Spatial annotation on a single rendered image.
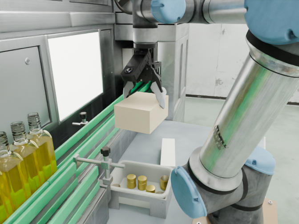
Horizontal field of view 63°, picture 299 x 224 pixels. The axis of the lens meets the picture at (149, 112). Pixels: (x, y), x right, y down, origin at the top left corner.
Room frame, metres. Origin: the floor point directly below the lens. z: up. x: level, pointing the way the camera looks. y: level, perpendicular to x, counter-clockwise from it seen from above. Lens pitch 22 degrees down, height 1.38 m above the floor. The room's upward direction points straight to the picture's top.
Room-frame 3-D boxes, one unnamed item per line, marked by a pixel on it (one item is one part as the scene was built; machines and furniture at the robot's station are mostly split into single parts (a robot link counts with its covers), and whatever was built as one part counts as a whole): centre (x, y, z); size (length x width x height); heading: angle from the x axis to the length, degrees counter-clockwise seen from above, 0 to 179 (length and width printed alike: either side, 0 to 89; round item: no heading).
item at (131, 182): (0.77, 0.07, 0.79); 0.04 x 0.04 x 0.04
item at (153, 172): (0.73, 0.03, 0.80); 0.22 x 0.17 x 0.09; 75
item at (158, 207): (0.74, 0.06, 0.79); 0.27 x 0.17 x 0.08; 75
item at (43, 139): (0.59, 0.30, 0.99); 0.06 x 0.06 x 0.21; 75
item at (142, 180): (0.76, 0.03, 0.79); 0.04 x 0.04 x 0.04
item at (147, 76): (0.78, 0.01, 1.24); 0.09 x 0.08 x 0.12; 156
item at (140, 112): (0.75, 0.02, 1.09); 0.16 x 0.12 x 0.07; 156
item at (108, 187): (0.65, 0.17, 0.85); 0.09 x 0.04 x 0.07; 75
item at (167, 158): (0.96, -0.08, 0.78); 0.24 x 0.06 x 0.06; 175
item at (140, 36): (0.77, 0.02, 1.32); 0.08 x 0.08 x 0.05
